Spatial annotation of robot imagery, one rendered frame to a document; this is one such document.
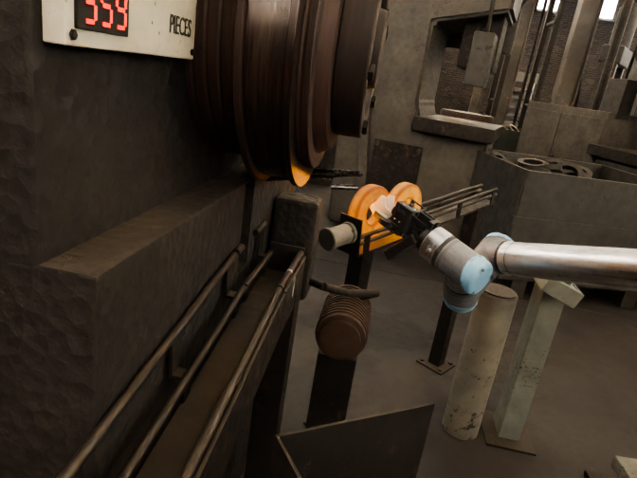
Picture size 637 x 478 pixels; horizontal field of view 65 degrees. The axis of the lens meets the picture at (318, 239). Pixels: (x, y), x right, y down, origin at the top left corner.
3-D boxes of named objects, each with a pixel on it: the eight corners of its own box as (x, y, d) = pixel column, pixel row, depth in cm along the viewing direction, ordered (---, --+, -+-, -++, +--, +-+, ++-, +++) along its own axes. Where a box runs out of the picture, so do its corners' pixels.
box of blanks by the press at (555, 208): (491, 297, 288) (528, 163, 264) (443, 247, 366) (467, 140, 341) (650, 311, 303) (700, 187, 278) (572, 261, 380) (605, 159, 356)
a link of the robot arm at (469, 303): (489, 292, 137) (495, 269, 127) (464, 322, 133) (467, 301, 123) (460, 274, 141) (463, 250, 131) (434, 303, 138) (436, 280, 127)
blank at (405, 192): (386, 184, 144) (395, 187, 142) (417, 178, 155) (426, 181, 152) (378, 234, 150) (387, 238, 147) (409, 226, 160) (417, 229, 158)
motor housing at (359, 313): (288, 487, 136) (317, 310, 119) (303, 433, 157) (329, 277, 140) (336, 498, 135) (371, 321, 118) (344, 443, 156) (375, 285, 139)
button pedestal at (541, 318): (486, 450, 162) (541, 275, 143) (476, 405, 185) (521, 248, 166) (537, 462, 161) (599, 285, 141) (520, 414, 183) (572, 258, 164)
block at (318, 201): (260, 294, 118) (271, 194, 110) (268, 281, 125) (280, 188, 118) (304, 303, 117) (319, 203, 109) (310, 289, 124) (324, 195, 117)
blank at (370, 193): (349, 187, 133) (358, 190, 131) (385, 180, 144) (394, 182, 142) (344, 242, 139) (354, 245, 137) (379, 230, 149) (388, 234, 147)
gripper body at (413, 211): (410, 197, 135) (445, 222, 129) (397, 224, 139) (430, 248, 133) (394, 199, 129) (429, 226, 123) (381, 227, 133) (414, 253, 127)
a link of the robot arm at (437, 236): (444, 262, 131) (424, 268, 124) (429, 250, 134) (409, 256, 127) (460, 233, 127) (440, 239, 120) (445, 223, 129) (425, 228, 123)
